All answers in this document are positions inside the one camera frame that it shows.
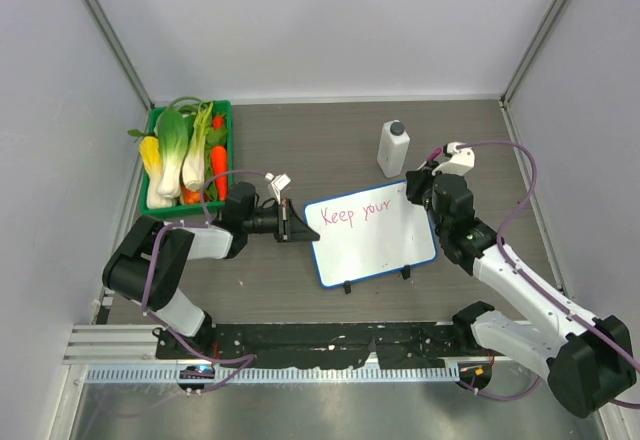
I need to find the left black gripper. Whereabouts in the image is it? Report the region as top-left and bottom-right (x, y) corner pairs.
(244, 199), (319, 243)

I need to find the white marker pink cap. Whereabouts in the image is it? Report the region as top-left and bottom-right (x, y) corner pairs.
(413, 147), (443, 172)

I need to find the blue framed whiteboard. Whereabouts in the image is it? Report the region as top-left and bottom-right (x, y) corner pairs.
(303, 181), (438, 289)

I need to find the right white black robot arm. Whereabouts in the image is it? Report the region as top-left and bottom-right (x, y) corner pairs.
(406, 163), (639, 418)

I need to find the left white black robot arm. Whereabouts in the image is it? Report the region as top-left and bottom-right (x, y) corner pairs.
(102, 182), (320, 359)

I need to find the white bottle grey cap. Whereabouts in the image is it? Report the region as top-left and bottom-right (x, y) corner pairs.
(376, 120), (410, 178)

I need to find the orange carrot toy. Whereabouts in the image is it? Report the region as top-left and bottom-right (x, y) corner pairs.
(210, 145), (228, 193)

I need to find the pale green celery toy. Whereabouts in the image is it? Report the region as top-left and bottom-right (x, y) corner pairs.
(182, 102), (213, 191)

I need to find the small red strawberry toy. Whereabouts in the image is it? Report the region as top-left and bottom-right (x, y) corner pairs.
(212, 115), (225, 130)

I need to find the green bok choy toy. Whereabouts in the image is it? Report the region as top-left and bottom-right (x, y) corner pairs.
(156, 109), (189, 198)

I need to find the yellow cabbage toy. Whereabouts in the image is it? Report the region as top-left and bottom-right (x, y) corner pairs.
(139, 136), (162, 181)

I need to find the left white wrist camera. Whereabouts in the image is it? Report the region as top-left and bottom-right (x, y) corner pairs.
(264, 173), (291, 204)

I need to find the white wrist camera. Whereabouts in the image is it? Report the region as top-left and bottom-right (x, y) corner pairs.
(432, 142), (475, 176)
(264, 173), (291, 204)

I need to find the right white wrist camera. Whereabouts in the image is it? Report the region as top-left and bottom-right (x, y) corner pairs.
(432, 142), (475, 176)

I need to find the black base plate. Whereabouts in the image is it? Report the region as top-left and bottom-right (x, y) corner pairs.
(154, 320), (501, 369)

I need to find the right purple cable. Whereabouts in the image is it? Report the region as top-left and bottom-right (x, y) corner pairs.
(457, 139), (640, 409)

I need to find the purple cable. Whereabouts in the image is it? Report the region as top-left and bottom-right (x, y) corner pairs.
(457, 139), (640, 409)
(141, 169), (269, 394)

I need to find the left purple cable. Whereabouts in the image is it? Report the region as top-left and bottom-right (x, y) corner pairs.
(141, 169), (269, 394)

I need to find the aluminium frame rail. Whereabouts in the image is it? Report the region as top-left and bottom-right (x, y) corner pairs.
(64, 318), (552, 366)

